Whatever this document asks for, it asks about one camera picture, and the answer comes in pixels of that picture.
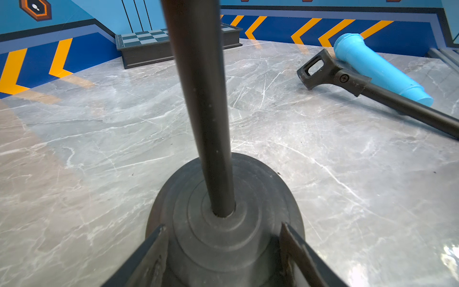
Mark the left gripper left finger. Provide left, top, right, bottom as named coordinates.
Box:
left=103, top=224, right=169, bottom=287

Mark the black mic clip pole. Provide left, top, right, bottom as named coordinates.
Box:
left=297, top=49, right=459, bottom=139
left=161, top=1, right=235, bottom=218

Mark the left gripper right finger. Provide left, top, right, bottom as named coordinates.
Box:
left=279, top=222, right=347, bottom=287

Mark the black round stand base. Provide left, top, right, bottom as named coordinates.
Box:
left=147, top=153, right=304, bottom=287

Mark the light blue tube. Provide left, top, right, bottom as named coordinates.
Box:
left=333, top=33, right=434, bottom=107

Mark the folded chess board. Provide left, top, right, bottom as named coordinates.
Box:
left=115, top=23, right=242, bottom=69

